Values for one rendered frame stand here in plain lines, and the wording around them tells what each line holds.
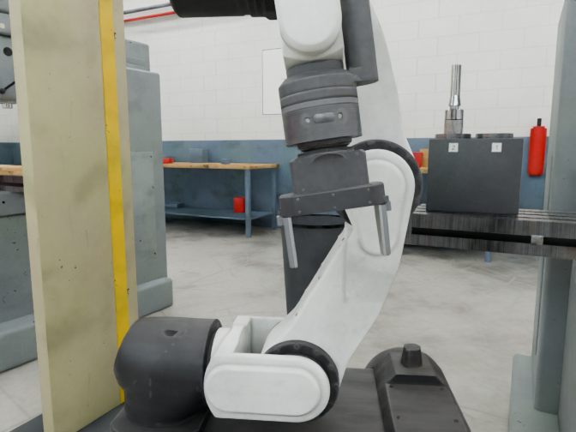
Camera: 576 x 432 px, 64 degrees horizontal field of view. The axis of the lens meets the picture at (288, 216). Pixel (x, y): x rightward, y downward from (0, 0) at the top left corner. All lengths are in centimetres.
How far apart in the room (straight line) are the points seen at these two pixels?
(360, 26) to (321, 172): 16
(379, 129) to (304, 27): 28
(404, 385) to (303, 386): 31
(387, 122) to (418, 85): 491
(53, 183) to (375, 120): 125
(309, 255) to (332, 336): 195
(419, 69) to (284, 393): 511
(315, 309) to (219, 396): 21
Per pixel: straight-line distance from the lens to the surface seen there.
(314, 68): 51
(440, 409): 96
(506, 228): 118
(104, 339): 198
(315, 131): 49
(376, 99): 73
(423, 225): 120
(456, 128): 128
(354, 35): 54
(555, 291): 171
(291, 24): 50
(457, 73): 130
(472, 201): 125
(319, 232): 268
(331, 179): 51
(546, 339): 176
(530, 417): 182
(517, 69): 554
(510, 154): 125
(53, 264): 177
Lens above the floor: 106
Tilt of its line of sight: 8 degrees down
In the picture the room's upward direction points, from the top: straight up
